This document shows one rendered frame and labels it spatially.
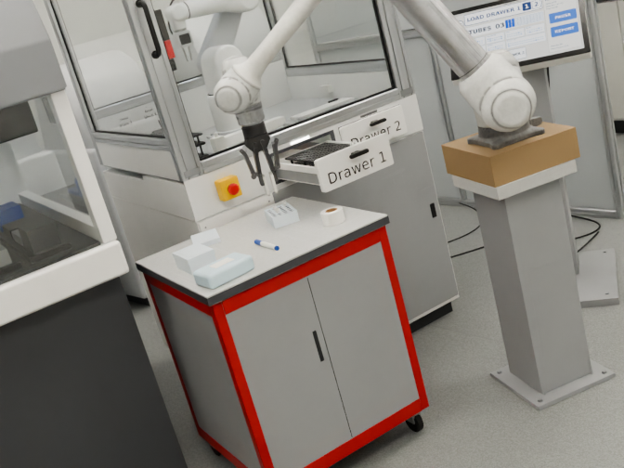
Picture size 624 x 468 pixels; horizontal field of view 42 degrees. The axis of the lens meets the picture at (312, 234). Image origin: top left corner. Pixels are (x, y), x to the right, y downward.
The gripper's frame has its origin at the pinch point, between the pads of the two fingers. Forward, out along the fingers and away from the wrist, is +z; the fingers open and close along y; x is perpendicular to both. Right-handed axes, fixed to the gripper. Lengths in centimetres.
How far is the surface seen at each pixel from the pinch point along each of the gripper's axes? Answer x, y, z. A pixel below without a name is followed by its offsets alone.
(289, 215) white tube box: 5.3, -2.4, 10.7
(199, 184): -20.8, 19.8, -2.4
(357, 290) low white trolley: 31.5, -11.7, 31.9
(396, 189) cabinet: -42, -55, 28
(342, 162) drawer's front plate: 1.8, -24.6, 0.4
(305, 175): -7.9, -14.1, 2.8
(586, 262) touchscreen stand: -40, -130, 85
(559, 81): -101, -168, 20
